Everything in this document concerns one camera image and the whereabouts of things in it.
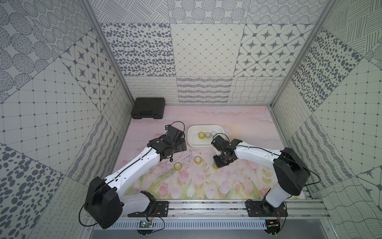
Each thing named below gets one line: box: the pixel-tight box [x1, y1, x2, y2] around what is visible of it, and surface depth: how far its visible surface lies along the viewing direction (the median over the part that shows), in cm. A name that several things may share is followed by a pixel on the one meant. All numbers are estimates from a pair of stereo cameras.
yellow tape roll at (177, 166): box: [174, 162, 183, 172], surface depth 90 cm
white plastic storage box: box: [187, 124, 225, 149], surface depth 103 cm
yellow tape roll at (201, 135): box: [197, 131, 205, 140], surface depth 103 cm
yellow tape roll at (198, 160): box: [193, 155, 203, 166], surface depth 92 cm
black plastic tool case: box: [130, 97, 166, 120], surface depth 121 cm
